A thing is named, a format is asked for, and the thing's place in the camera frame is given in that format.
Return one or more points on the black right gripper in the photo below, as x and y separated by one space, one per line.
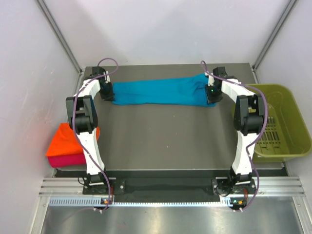
210 98

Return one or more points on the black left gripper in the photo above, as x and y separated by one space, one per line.
108 97

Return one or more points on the blue t shirt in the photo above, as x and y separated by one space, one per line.
175 91

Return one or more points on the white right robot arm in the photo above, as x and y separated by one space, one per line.
250 120

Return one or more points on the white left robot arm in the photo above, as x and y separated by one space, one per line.
83 120

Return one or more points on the orange folded t shirt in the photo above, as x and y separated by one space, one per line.
64 142

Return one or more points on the pink folded t shirt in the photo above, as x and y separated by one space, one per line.
66 160

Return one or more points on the olive green plastic basket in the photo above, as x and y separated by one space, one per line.
286 136

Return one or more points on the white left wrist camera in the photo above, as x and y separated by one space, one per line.
106 77

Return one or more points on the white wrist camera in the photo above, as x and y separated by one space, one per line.
211 79
106 77

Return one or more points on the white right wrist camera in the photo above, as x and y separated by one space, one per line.
211 79

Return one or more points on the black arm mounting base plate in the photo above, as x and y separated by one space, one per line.
163 185

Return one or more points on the aluminium frame rail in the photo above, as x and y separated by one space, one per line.
60 187

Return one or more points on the grey slotted cable duct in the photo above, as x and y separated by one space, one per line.
59 201

